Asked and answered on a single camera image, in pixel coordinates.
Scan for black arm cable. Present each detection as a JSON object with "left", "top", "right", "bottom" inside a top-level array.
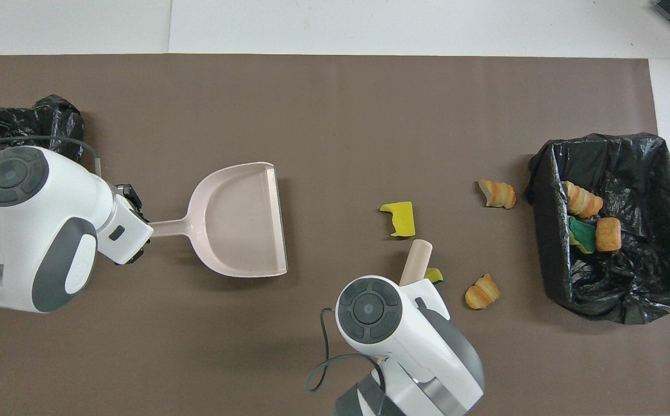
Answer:
[
  {"left": 305, "top": 307, "right": 387, "bottom": 400},
  {"left": 0, "top": 136, "right": 103, "bottom": 177}
]

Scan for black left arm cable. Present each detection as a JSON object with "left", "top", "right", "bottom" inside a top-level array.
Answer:
[{"left": 0, "top": 136, "right": 103, "bottom": 177}]

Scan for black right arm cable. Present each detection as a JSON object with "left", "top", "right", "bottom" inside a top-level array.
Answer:
[{"left": 305, "top": 307, "right": 387, "bottom": 400}]

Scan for brown bread roll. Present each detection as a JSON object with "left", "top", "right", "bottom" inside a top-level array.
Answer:
[{"left": 595, "top": 217, "right": 623, "bottom": 253}]

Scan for bin with black bag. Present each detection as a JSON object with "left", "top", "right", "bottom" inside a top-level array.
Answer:
[
  {"left": 524, "top": 132, "right": 670, "bottom": 325},
  {"left": 0, "top": 94, "right": 86, "bottom": 217}
]

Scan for pink plastic dustpan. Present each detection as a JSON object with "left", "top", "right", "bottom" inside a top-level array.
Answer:
[{"left": 149, "top": 162, "right": 288, "bottom": 278}]

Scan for brown table mat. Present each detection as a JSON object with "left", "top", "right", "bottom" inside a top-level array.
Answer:
[{"left": 0, "top": 54, "right": 670, "bottom": 416}]

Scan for notched yellow sponge piece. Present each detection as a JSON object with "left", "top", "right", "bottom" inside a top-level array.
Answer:
[{"left": 379, "top": 201, "right": 416, "bottom": 238}]

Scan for beige hand brush black bristles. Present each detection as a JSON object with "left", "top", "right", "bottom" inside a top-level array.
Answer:
[{"left": 398, "top": 239, "right": 434, "bottom": 287}]

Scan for croissant piece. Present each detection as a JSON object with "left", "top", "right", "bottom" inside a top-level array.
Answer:
[
  {"left": 477, "top": 180, "right": 517, "bottom": 210},
  {"left": 465, "top": 273, "right": 502, "bottom": 310},
  {"left": 561, "top": 181, "right": 604, "bottom": 219}
]

